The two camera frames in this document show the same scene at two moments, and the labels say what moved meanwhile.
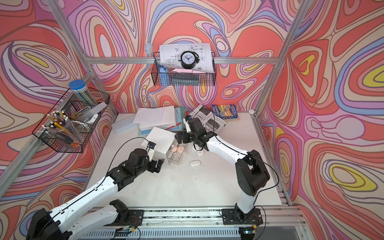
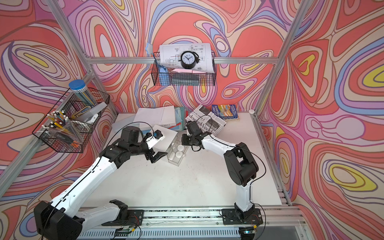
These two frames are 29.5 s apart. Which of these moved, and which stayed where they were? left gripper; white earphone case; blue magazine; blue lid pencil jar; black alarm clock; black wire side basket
Moved: left gripper; white earphone case
Stayed: black wire side basket; blue lid pencil jar; blue magazine; black alarm clock
